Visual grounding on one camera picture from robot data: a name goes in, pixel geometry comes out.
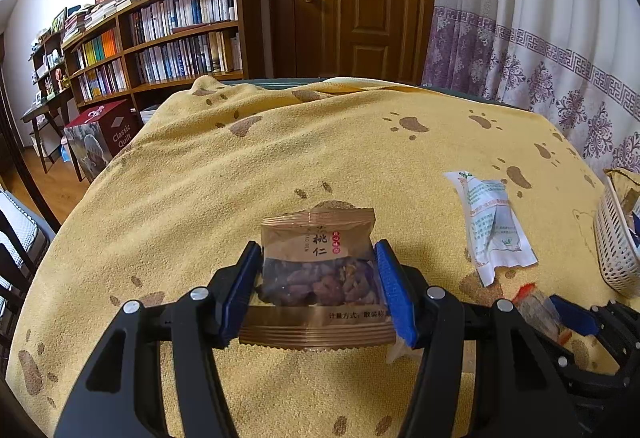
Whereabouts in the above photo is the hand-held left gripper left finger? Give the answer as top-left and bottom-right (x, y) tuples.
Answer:
(52, 240), (263, 438)

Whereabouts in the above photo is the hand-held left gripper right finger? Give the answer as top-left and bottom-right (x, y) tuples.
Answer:
(375, 239), (585, 438)

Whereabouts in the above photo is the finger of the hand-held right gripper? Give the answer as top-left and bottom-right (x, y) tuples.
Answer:
(534, 330), (577, 372)
(549, 294), (640, 345)

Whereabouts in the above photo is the clear red-trimmed snack packet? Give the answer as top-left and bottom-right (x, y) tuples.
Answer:
(512, 282), (571, 346)

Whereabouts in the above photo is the white plastic basket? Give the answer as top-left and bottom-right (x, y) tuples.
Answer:
(593, 170), (640, 299)

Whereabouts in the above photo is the brown walnut snack packet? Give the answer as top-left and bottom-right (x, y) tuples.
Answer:
(239, 206), (411, 351)

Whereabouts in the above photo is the white green-print snack packet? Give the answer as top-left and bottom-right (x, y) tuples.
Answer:
(443, 170), (539, 288)

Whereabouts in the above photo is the tan paper snack packet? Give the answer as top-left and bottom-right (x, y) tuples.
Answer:
(604, 167), (640, 206)

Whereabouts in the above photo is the yellow paw-print blanket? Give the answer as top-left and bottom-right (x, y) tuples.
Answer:
(5, 76), (640, 438)

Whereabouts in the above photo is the red quilt box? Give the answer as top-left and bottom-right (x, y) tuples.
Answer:
(63, 99), (142, 184)

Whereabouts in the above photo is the black chair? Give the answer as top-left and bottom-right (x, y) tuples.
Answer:
(0, 185), (57, 359)

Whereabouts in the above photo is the wooden bookshelf with books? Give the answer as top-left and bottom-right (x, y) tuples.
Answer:
(61, 0), (265, 114)

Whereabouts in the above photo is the small wooden side table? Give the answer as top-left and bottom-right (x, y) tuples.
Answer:
(20, 88), (83, 180)

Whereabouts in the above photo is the dark small shelf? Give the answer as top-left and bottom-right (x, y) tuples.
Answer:
(27, 29), (76, 105)

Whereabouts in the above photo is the white purple patterned curtain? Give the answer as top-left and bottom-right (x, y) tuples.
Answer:
(421, 0), (640, 181)

